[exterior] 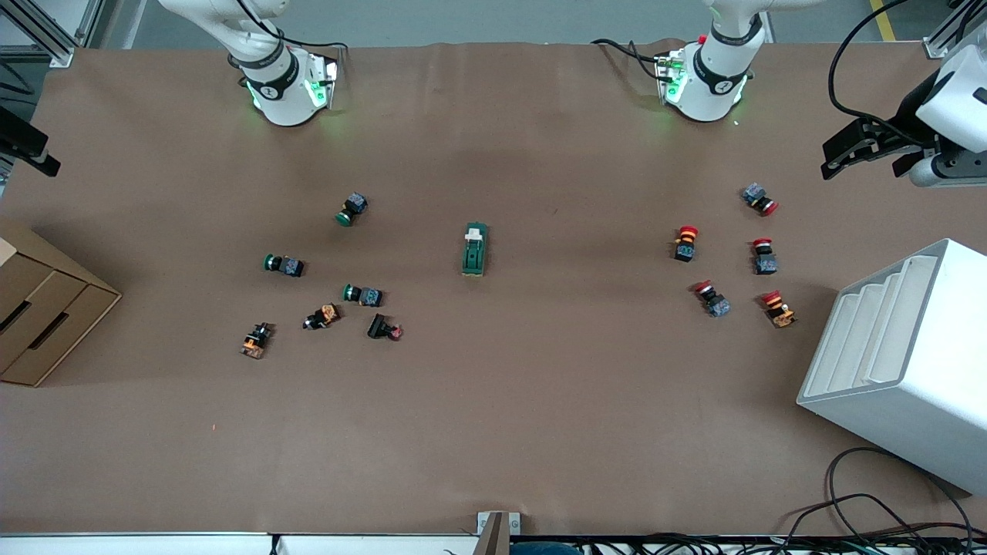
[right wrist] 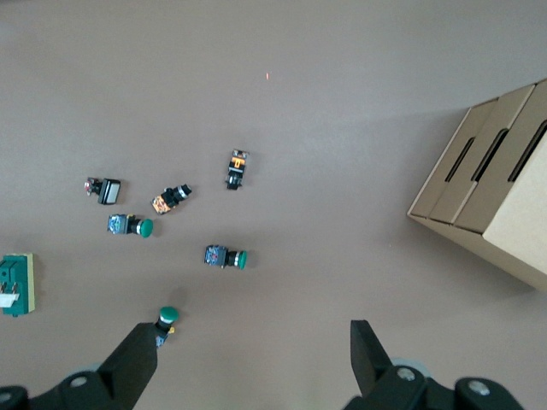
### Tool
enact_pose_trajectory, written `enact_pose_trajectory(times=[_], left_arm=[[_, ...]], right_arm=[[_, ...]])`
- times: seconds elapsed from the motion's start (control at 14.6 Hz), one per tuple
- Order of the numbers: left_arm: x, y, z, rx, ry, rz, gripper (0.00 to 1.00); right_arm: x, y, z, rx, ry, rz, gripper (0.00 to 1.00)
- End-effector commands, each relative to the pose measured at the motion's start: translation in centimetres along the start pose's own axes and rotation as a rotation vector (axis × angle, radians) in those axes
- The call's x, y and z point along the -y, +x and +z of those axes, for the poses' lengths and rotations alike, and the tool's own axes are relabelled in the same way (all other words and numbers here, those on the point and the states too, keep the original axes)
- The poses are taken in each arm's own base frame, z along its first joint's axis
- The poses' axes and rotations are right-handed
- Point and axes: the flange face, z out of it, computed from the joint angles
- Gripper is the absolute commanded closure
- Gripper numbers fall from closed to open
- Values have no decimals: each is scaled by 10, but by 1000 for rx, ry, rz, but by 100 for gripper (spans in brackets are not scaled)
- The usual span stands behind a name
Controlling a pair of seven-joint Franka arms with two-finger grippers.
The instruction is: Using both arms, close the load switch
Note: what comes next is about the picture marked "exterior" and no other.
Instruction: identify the metal table bracket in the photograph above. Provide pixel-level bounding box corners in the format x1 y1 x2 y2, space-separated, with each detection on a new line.
477 511 522 555

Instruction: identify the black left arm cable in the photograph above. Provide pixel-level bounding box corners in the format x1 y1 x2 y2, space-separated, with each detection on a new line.
827 0 938 149

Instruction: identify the white table edge rail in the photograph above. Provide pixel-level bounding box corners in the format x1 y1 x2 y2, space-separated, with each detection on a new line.
0 532 479 555

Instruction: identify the white slotted bin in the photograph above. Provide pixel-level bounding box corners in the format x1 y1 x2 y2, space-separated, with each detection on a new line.
797 238 987 496

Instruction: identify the brown paper table cover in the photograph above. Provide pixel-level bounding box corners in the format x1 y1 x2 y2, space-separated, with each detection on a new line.
0 39 987 537

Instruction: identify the cardboard drawer box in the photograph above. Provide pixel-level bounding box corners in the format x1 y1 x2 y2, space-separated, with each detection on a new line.
0 218 123 388

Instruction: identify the black push button orange block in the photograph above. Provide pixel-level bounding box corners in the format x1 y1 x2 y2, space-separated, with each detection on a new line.
240 322 275 360
302 303 342 331

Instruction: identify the black switch red tip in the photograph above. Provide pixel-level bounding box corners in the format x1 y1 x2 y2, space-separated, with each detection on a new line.
366 312 404 342

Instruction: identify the aluminium frame post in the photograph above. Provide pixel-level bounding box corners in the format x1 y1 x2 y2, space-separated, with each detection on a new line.
923 0 976 60
0 0 105 69

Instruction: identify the black floor cable bundle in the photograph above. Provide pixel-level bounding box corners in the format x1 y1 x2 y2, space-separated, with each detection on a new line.
540 446 987 555

